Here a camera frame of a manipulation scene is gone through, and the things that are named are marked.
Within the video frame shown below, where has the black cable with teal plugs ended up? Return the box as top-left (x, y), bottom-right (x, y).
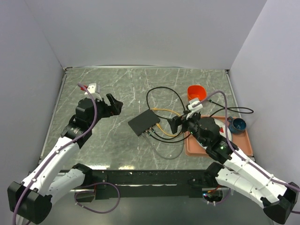
top-left (146, 86), bottom-right (188, 143)

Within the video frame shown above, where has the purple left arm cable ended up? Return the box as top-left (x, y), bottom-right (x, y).
top-left (11, 83), bottom-right (120, 225)

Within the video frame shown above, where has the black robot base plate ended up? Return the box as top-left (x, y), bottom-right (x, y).
top-left (79, 170), bottom-right (218, 200)

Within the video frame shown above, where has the white watermelon pattern plate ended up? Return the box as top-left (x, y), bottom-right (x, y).
top-left (214, 118), bottom-right (232, 141)

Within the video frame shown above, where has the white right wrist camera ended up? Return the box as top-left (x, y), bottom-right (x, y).
top-left (186, 98), bottom-right (203, 119)

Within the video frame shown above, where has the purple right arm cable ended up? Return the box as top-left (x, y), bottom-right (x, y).
top-left (192, 90), bottom-right (300, 214)

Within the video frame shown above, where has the yellow ethernet cable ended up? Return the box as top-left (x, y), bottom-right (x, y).
top-left (151, 107), bottom-right (182, 137)

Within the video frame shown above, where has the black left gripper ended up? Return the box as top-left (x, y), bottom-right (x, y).
top-left (88, 93), bottom-right (122, 128)

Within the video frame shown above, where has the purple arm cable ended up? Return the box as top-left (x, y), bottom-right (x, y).
top-left (192, 90), bottom-right (300, 214)
top-left (11, 83), bottom-right (120, 225)

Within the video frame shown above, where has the black network switch box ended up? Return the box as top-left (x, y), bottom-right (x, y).
top-left (128, 109), bottom-right (160, 136)

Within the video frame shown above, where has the pink plastic tray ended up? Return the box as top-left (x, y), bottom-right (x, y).
top-left (184, 116), bottom-right (254, 157)

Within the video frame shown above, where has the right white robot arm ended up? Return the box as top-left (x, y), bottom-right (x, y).
top-left (168, 113), bottom-right (300, 225)

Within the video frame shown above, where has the orange plastic cup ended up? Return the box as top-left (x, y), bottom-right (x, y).
top-left (187, 85), bottom-right (207, 101)

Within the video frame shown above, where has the blue ceramic mug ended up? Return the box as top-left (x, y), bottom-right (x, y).
top-left (227, 116), bottom-right (247, 134)

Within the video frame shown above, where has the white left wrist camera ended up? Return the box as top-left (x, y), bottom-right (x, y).
top-left (81, 83), bottom-right (103, 101)

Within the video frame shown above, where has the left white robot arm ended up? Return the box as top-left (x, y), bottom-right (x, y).
top-left (7, 94), bottom-right (123, 224)

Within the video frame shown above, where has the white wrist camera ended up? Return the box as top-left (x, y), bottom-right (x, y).
top-left (81, 83), bottom-right (103, 101)
top-left (186, 98), bottom-right (203, 119)

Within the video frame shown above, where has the grey ethernet cable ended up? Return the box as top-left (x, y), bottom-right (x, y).
top-left (142, 132), bottom-right (185, 160)

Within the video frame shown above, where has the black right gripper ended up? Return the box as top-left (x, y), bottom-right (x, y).
top-left (167, 110), bottom-right (208, 147)

